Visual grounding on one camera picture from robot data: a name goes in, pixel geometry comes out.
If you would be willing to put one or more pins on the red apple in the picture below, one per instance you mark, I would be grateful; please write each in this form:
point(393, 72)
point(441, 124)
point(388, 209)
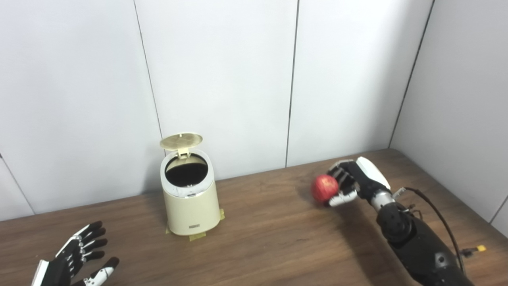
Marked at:
point(323, 188)

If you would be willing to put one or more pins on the cream-colored round bin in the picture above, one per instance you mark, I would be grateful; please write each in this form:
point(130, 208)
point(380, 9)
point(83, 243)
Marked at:
point(190, 210)

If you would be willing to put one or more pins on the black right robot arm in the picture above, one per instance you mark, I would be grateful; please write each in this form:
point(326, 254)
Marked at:
point(416, 242)

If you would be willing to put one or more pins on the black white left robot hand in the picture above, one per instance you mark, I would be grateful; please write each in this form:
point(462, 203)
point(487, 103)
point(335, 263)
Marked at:
point(59, 270)

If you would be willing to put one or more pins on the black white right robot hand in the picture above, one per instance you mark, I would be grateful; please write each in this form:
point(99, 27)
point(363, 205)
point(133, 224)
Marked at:
point(365, 176)

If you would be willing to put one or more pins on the cream round bin lid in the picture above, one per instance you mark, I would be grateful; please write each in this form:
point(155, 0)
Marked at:
point(181, 141)

